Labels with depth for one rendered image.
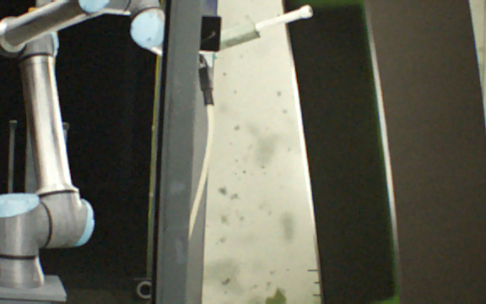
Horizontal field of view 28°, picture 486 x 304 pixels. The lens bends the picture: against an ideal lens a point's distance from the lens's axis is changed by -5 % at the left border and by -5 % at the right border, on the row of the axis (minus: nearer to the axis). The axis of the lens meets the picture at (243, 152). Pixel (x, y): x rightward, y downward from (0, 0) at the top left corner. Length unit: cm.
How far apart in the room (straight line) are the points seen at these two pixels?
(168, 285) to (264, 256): 209
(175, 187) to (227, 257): 207
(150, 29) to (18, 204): 67
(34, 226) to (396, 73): 115
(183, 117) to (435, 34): 124
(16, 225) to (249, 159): 117
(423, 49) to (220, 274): 142
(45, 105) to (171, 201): 145
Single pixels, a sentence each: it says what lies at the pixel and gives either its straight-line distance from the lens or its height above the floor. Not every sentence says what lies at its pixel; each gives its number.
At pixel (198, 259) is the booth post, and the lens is 385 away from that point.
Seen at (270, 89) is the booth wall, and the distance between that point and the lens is 386.
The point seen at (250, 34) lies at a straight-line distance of 300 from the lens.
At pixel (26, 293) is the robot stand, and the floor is 64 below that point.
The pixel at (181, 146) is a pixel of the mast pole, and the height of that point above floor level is 115.
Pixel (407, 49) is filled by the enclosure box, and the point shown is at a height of 141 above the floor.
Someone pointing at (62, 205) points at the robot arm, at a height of 89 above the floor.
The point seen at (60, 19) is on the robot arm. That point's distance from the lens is 291.
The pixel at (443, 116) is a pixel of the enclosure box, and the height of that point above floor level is 123.
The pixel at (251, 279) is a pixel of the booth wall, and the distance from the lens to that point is 391.
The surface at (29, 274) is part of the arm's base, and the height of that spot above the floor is 68.
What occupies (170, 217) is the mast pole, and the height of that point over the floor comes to 102.
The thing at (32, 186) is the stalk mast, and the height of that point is 86.
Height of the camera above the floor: 124
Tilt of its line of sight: 3 degrees down
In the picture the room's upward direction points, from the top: 3 degrees clockwise
